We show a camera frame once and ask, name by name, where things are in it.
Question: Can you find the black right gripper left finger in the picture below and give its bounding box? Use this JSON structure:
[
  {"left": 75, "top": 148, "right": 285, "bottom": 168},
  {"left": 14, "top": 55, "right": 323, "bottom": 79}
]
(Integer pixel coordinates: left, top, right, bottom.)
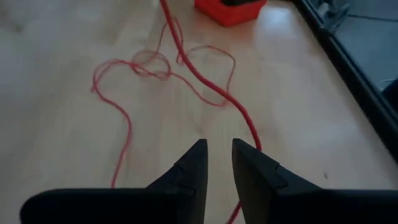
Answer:
[{"left": 20, "top": 139, "right": 208, "bottom": 224}]

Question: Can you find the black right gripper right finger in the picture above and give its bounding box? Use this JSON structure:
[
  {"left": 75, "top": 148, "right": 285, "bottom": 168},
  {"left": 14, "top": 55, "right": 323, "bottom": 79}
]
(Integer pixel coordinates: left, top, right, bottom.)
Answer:
[{"left": 232, "top": 139, "right": 398, "bottom": 224}]

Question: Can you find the red cord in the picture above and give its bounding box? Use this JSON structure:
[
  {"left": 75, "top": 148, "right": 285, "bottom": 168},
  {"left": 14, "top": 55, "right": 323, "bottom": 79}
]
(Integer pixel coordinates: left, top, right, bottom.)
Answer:
[{"left": 91, "top": 0, "right": 262, "bottom": 224}]

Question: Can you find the red plastic bin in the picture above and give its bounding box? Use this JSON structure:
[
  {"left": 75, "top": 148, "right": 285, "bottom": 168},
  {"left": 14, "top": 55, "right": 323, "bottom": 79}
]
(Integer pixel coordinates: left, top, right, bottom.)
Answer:
[{"left": 194, "top": 0, "right": 268, "bottom": 28}]

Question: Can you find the black frame clamp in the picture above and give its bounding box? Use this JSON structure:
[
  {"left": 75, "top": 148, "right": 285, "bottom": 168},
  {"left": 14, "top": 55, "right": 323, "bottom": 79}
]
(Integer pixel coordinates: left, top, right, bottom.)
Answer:
[{"left": 316, "top": 0, "right": 351, "bottom": 32}]

